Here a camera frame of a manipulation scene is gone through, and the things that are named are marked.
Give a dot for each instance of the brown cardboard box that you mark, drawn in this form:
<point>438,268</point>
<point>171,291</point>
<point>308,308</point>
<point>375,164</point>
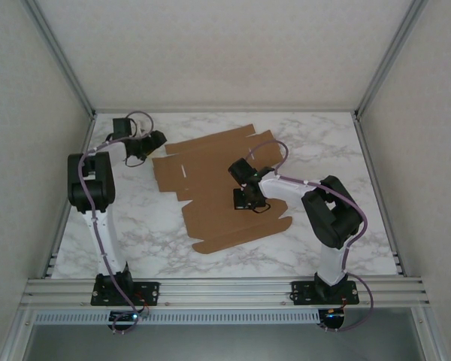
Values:
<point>206,176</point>

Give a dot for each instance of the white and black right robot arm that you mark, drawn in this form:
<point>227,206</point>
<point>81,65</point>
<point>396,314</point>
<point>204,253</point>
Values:
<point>332,263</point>

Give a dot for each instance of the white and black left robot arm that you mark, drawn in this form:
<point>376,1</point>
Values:
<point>105,240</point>

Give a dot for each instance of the small controller board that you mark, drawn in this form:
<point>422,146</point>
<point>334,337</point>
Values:
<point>122,317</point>
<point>332,314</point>

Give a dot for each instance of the aluminium table side rail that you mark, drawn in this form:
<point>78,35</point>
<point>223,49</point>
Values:
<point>361,135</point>
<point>87,133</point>

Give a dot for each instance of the aluminium table end rail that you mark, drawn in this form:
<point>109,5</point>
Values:
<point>225,111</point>

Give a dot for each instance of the aluminium mounting rail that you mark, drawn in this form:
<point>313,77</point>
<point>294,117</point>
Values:
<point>229,293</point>

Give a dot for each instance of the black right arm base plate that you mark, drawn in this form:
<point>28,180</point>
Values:
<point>302,291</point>

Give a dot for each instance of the aluminium frame post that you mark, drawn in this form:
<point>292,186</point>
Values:
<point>62,60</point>
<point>387,60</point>

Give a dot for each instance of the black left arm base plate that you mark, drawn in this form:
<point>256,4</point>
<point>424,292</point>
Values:
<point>150,291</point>

